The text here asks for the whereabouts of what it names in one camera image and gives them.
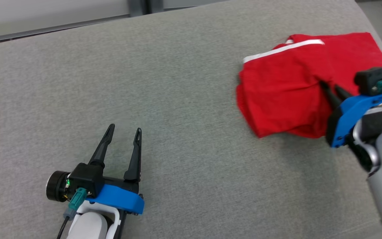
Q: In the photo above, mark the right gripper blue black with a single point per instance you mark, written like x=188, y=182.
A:
x=347, y=116

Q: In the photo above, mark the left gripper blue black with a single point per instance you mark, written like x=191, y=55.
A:
x=121, y=199

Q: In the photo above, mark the red Bulls 23 jersey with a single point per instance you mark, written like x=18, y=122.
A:
x=350, y=49

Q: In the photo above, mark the red shorts white stripe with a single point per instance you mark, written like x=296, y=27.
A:
x=277, y=96

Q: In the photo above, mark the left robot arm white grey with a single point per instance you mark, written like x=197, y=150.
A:
x=90, y=226

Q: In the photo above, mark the grey cylinder bumper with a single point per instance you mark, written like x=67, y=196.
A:
x=135, y=6
x=156, y=5

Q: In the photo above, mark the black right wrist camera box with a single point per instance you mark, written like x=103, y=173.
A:
x=370, y=79

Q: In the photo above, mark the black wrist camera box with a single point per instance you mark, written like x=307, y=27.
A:
x=370, y=79
x=86, y=177

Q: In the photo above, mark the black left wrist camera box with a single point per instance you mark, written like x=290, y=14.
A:
x=86, y=177

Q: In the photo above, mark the grey wall baseboard rail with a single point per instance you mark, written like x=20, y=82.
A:
x=45, y=30

